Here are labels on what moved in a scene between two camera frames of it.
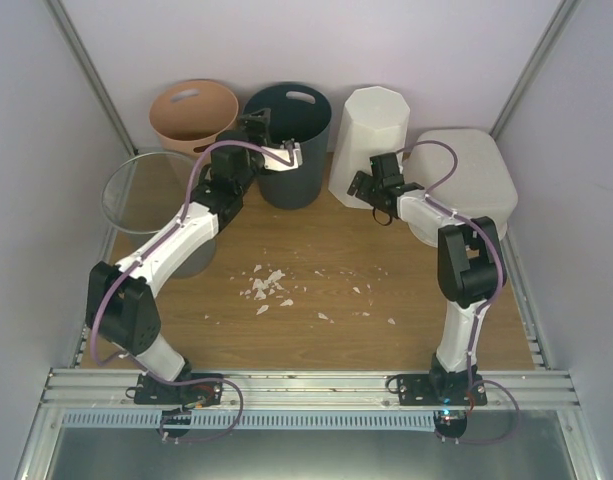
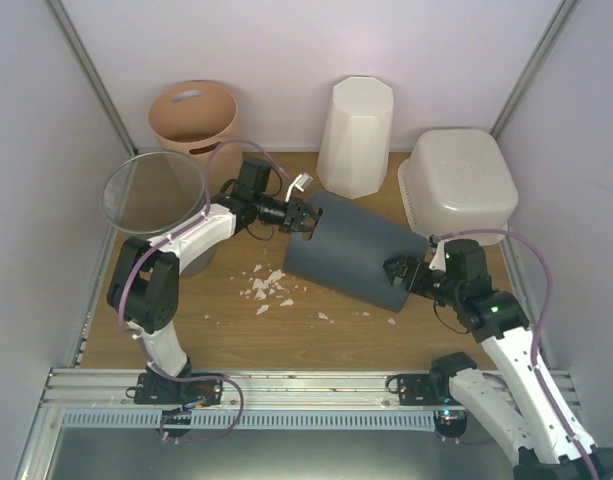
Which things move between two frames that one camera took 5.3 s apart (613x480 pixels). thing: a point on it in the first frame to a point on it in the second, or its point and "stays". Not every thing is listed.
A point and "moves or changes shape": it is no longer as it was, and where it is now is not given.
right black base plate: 441,390 stays
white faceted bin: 374,122 moves or changes shape
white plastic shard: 260,286 stays
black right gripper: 363,191 to 405,264
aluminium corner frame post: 560,21 stays
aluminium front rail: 111,389 stays
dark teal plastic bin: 302,113 to 348,252
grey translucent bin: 146,193 stays
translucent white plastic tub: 464,171 stays
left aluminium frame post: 58,10 stays
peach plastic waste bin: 188,115 stays
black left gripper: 251,123 to 295,216
